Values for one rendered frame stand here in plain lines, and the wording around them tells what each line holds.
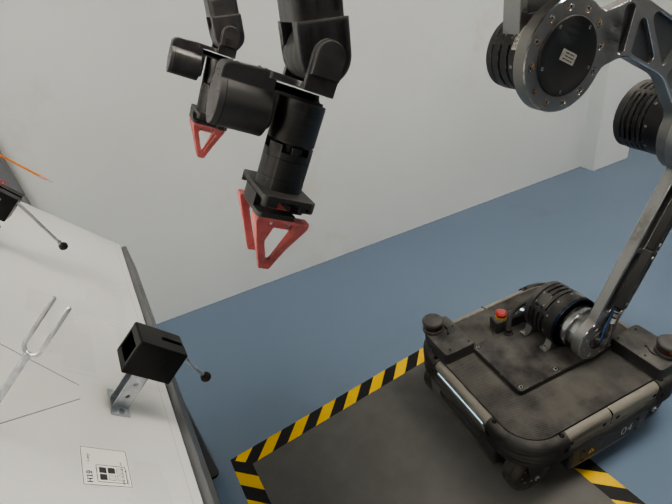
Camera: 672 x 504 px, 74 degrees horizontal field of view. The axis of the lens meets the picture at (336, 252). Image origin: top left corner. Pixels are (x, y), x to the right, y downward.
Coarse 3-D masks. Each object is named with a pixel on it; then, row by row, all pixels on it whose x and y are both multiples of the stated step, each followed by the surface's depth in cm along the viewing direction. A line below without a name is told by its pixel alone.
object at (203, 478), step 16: (128, 256) 102; (144, 304) 85; (144, 320) 80; (176, 384) 71; (176, 400) 63; (176, 416) 61; (192, 432) 61; (192, 448) 56; (192, 464) 54; (208, 480) 54; (208, 496) 50
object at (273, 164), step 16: (272, 144) 51; (272, 160) 51; (288, 160) 51; (304, 160) 52; (256, 176) 53; (272, 176) 52; (288, 176) 52; (304, 176) 54; (272, 192) 51; (288, 192) 53; (304, 208) 52
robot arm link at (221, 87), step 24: (336, 48) 46; (216, 72) 47; (240, 72) 46; (264, 72) 47; (288, 72) 52; (312, 72) 46; (336, 72) 47; (216, 96) 46; (240, 96) 46; (264, 96) 47; (216, 120) 47; (240, 120) 47; (264, 120) 48
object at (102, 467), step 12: (84, 456) 45; (96, 456) 46; (108, 456) 47; (120, 456) 48; (84, 468) 43; (96, 468) 44; (108, 468) 45; (120, 468) 46; (84, 480) 42; (96, 480) 43; (108, 480) 44; (120, 480) 45
